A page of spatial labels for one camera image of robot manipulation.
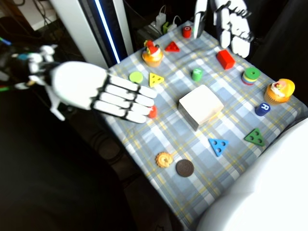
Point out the yellow triangle block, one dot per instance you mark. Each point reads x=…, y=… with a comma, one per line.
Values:
x=155, y=80

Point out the white robot body shell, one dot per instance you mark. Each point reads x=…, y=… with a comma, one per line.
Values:
x=264, y=187

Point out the green triangle block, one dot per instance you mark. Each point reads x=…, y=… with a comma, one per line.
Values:
x=255, y=137

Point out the white paper box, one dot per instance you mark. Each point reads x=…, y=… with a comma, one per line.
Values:
x=199, y=103

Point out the green cylinder block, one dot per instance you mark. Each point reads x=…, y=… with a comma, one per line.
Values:
x=197, y=74

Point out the blue triangle block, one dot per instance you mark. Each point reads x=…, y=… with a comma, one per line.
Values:
x=218, y=145

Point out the red rectangular block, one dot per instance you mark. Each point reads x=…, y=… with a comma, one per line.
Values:
x=225, y=59

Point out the white pillar with blue light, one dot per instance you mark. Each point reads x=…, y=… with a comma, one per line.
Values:
x=96, y=31

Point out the green round disc block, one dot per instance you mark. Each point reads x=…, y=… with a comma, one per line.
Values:
x=136, y=77

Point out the toy butter cookie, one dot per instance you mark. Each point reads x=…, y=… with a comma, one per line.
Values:
x=163, y=159

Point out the red triangle block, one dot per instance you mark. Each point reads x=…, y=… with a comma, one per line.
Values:
x=172, y=47

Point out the blue cylinder block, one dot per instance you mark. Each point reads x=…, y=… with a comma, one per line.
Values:
x=262, y=109

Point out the toy cupcake with yellow icing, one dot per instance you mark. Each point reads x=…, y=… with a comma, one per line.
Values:
x=279, y=92

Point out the red cylinder block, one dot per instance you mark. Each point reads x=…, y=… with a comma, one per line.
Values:
x=186, y=32

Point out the blue plaid tablecloth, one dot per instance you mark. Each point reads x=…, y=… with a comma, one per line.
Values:
x=192, y=154

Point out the toy chocolate cookie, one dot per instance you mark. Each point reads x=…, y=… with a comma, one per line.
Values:
x=184, y=168

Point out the toy cupcake with strawberry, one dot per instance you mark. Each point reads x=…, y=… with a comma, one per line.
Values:
x=152, y=55

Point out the white power strip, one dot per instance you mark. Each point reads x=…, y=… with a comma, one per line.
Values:
x=155, y=25

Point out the green plug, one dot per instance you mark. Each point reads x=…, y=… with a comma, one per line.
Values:
x=166, y=27

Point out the small red round block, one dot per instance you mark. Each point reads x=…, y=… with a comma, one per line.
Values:
x=153, y=112

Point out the white charger plug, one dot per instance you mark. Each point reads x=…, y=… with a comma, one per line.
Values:
x=161, y=19
x=174, y=25

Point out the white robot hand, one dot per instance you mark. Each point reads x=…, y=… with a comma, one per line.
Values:
x=77, y=84
x=237, y=29

